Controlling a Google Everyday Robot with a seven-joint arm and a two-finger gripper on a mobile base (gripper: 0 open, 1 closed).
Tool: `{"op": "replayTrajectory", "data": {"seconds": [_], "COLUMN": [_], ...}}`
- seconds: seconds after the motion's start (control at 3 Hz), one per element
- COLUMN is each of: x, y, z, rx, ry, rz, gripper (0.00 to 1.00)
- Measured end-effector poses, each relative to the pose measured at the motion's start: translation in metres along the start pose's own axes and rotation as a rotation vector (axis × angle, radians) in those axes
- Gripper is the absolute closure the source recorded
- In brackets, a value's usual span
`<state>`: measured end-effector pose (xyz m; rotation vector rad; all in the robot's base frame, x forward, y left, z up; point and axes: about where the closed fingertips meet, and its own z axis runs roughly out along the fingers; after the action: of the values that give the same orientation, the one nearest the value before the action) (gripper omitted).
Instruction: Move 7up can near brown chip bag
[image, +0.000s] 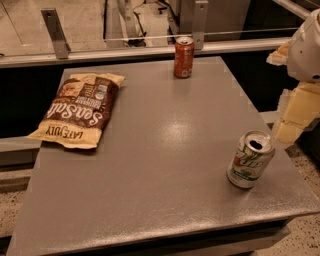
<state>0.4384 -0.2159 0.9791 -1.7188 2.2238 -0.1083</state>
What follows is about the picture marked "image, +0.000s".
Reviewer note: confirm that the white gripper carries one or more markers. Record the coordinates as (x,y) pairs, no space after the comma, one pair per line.
(306,55)

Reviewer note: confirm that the white green 7up can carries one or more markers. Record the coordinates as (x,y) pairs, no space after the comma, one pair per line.
(252,156)

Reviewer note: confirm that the orange soda can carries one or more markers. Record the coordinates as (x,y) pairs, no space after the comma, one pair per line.
(184,53)

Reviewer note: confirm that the brown sea salt chip bag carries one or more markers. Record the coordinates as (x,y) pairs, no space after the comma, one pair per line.
(80,110)

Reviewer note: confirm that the metal railing bar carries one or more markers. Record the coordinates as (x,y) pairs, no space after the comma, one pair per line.
(140,53)

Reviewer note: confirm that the right metal railing bracket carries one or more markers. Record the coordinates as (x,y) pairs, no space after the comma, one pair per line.
(199,22)

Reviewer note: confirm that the metal railing bracket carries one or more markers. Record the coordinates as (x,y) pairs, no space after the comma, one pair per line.
(55,31)
(199,22)

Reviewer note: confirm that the left metal railing bracket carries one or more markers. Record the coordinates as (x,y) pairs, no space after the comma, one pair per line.
(55,31)

